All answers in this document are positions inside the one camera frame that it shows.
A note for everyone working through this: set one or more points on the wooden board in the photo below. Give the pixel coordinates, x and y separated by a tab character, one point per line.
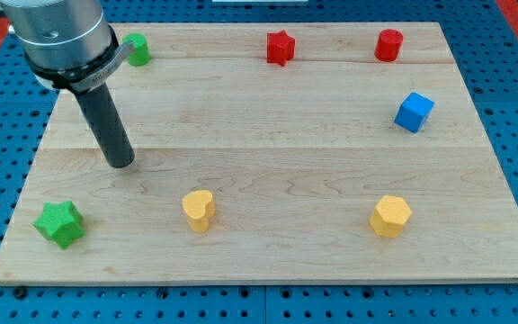
296	158

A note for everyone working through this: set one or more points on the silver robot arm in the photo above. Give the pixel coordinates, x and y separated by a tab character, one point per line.
68	44

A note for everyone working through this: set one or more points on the blue cube block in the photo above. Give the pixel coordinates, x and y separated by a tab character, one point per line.
413	112

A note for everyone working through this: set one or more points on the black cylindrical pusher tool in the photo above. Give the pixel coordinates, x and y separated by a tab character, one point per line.
105	123

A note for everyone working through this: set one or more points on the red star block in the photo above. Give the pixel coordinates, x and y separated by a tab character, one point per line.
280	48

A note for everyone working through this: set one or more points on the yellow hexagon block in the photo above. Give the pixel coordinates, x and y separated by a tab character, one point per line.
390	216

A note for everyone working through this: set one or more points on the yellow heart block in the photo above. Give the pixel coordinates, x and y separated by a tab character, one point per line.
199	208

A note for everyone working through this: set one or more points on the green cylinder block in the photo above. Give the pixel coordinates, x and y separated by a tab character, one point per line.
141	55

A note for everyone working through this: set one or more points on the red cylinder block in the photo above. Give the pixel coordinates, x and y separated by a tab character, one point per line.
388	45

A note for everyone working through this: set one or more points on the green star block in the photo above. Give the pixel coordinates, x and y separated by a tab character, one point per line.
60	223

